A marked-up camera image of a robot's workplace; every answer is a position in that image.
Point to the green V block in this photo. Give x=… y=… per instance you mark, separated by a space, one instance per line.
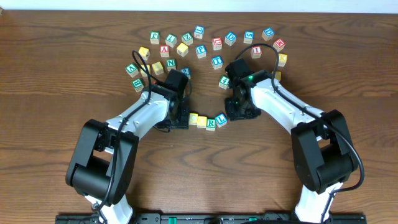
x=132 y=70

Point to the blue d block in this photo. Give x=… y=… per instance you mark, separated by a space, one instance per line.
x=230 y=38
x=268 y=33

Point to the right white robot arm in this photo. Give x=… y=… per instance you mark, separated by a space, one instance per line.
x=324 y=156

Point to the yellow block near left gripper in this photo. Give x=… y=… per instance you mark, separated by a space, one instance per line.
x=144 y=53

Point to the green 4 block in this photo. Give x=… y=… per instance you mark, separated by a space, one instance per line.
x=224 y=82

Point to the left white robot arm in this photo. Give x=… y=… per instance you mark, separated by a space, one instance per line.
x=103 y=160

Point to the green Z block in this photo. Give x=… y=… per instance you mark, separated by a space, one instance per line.
x=187 y=38

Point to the red A block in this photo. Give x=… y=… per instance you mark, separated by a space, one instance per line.
x=164 y=51

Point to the blue 2 block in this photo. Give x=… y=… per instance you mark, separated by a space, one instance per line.
x=187 y=72

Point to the green P block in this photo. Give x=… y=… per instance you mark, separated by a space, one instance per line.
x=155 y=37

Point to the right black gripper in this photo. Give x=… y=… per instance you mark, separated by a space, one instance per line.
x=239 y=112

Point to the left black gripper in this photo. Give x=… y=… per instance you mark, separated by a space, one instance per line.
x=180 y=119

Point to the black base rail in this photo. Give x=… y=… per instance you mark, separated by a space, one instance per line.
x=156 y=218

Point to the red M block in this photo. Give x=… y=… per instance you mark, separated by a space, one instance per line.
x=279 y=44

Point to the yellow C block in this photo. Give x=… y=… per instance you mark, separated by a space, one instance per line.
x=193 y=117

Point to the green B block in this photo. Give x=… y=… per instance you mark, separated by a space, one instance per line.
x=138 y=84

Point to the yellow G block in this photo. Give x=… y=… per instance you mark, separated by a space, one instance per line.
x=278 y=75

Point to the yellow block upper middle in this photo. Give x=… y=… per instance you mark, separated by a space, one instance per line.
x=182 y=49

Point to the yellow S block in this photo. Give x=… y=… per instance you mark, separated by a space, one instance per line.
x=158 y=68

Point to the green N block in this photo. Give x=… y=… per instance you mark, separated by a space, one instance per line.
x=171 y=64

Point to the yellow K block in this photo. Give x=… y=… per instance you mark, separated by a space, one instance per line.
x=282 y=60

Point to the red I block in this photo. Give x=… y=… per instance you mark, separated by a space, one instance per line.
x=256 y=52

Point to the blue 5 block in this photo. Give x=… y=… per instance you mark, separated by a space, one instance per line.
x=248 y=37

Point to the red C block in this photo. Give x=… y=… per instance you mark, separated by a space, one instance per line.
x=217 y=43

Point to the yellow o block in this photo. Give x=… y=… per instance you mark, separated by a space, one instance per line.
x=202 y=122
x=145 y=72

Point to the blue top block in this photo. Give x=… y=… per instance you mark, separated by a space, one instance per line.
x=199 y=32

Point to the blue D block right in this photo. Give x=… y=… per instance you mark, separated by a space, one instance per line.
x=268 y=33

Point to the green R block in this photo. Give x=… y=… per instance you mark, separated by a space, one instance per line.
x=210 y=124

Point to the blue T block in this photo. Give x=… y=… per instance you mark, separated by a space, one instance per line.
x=217 y=62

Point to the blue F block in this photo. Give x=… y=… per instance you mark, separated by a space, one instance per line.
x=200 y=51

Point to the blue L block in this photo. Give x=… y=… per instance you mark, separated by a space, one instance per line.
x=221 y=120

